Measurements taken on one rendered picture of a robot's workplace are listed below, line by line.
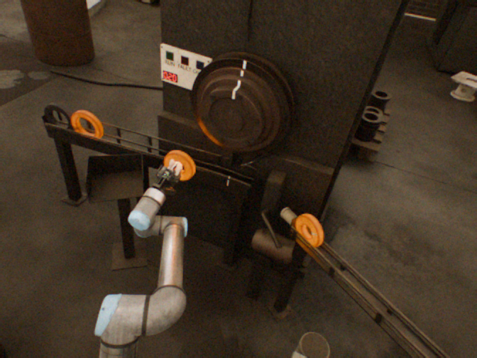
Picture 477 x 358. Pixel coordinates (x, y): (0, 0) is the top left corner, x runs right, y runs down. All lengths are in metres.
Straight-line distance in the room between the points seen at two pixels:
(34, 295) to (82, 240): 0.41
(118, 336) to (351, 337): 1.47
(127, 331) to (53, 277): 1.29
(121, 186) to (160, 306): 0.94
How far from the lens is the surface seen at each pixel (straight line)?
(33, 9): 4.38
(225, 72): 1.63
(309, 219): 1.74
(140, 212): 1.63
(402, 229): 3.09
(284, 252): 1.94
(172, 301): 1.28
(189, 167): 1.78
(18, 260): 2.65
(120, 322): 1.26
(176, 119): 2.05
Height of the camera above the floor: 2.01
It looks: 41 degrees down
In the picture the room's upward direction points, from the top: 9 degrees clockwise
